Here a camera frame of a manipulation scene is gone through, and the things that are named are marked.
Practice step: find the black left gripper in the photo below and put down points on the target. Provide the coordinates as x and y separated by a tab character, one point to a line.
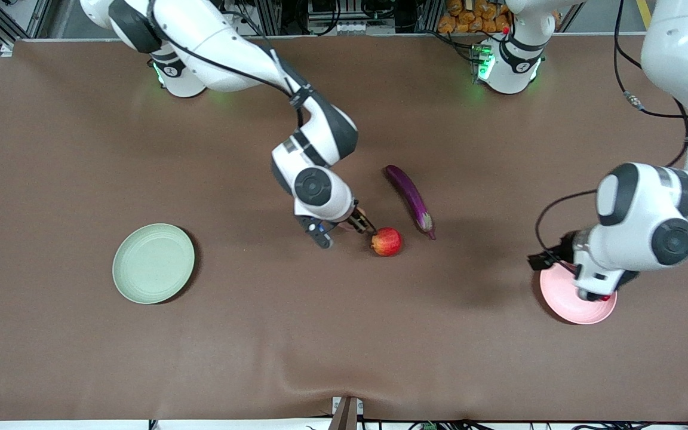
562	249

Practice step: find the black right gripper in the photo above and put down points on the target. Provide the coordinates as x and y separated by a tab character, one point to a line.
361	221

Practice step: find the red apple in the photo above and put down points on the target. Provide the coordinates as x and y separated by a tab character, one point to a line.
386	242

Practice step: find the purple eggplant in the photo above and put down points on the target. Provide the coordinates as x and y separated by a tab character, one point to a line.
409	194

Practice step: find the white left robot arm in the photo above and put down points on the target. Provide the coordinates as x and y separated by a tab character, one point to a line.
684	54

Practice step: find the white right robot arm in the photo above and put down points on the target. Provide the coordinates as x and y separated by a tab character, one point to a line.
218	48

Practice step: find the pink round plate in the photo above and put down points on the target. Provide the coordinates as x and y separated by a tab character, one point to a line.
565	301

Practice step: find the brown table cover cloth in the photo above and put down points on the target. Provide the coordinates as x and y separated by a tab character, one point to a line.
320	334

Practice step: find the grey electronics box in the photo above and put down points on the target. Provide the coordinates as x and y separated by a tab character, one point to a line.
338	18

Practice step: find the pale green round plate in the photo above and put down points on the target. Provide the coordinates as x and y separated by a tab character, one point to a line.
153	263

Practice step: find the bag of orange snacks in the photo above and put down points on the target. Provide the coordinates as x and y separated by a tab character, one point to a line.
469	21

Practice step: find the metal table edge bracket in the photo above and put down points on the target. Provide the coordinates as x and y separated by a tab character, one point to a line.
347	415

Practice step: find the aluminium frame strut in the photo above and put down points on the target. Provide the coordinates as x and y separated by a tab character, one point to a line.
6	30

